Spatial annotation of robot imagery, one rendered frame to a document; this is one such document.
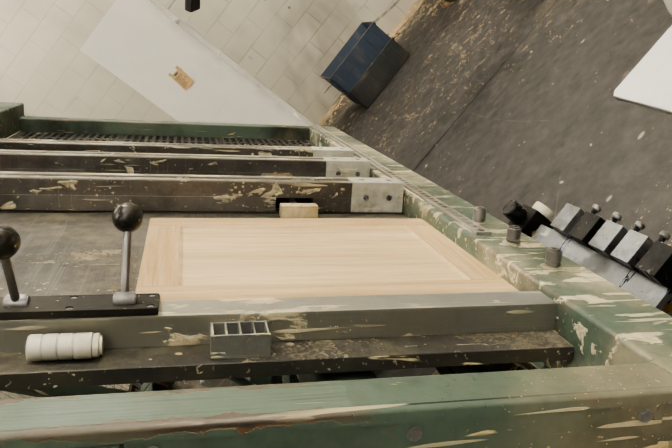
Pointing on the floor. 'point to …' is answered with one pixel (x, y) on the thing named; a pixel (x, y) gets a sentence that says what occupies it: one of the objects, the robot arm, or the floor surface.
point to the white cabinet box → (180, 66)
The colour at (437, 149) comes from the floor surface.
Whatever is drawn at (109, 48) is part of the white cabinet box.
